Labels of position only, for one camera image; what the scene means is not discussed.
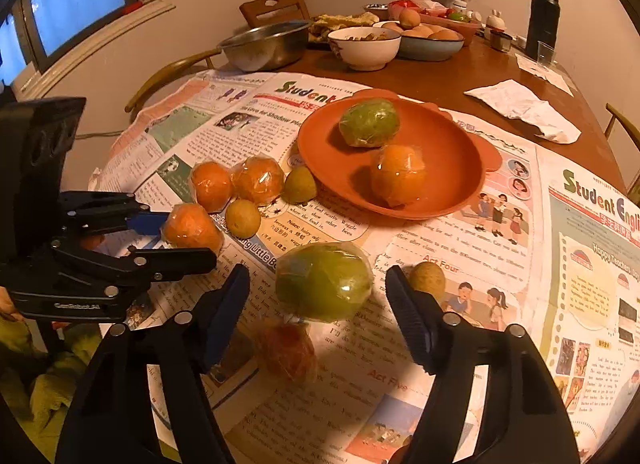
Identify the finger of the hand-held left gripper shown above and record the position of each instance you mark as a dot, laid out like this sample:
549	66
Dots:
147	223
165	264

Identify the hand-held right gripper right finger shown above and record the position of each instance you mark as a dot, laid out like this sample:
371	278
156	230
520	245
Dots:
411	324

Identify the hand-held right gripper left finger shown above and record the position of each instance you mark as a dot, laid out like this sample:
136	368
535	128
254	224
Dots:
226	316

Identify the orange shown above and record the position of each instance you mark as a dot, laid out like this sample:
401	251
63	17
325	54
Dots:
288	351
192	229
398	175
257	180
211	185

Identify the small brown fruit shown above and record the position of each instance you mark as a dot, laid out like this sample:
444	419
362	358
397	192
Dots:
427	279

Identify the small yellow-green fruit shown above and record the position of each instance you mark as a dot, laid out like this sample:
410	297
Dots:
243	218
300	185

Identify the green citrus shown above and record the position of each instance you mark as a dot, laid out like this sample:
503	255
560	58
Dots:
322	281
369	121

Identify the terracotta orange plate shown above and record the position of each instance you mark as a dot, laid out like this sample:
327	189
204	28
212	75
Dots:
440	164

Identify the colourful student newspaper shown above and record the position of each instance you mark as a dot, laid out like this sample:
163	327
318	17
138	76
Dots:
585	264
350	244

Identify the curved yellow wooden chair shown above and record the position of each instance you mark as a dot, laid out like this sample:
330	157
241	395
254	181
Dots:
165	76
622	129

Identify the yellow-green clothing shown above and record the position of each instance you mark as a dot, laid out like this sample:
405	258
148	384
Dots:
45	394

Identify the stainless steel bowl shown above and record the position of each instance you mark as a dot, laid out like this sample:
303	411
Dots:
265	46

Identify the crumpled white napkin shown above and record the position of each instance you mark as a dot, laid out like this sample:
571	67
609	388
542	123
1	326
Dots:
520	104

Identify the wooden chair with cutout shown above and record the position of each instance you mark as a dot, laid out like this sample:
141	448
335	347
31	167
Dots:
275	6

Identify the blue bowl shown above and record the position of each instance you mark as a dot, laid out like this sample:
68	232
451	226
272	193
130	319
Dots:
435	50

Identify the white ceramic bowl of food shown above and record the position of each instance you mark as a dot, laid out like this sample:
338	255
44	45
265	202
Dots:
364	51

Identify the tray of fried flatbread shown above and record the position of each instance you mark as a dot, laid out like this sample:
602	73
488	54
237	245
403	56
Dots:
340	21

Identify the flat white paper sheet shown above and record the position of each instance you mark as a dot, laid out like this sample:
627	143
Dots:
545	75

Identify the pile of brown eggs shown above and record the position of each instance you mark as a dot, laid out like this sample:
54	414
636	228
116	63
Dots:
425	30

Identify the small steel cup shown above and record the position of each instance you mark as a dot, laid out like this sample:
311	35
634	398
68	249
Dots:
501	41

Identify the clear plastic cup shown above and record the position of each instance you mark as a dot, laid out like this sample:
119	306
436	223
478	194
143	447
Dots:
545	55

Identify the pink plastic tray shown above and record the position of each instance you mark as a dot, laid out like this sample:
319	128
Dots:
462	26

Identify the white rabbit figurine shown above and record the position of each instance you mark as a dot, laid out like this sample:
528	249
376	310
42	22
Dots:
495	23

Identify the pile of red tomatoes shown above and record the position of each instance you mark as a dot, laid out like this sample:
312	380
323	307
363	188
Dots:
437	11

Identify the red plastic bag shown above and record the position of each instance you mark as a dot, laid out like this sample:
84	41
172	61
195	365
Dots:
400	5

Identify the white medicine bottle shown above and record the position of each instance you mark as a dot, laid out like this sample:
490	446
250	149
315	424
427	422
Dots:
460	5

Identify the dark thermos flask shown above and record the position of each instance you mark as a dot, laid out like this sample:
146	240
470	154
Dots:
542	24

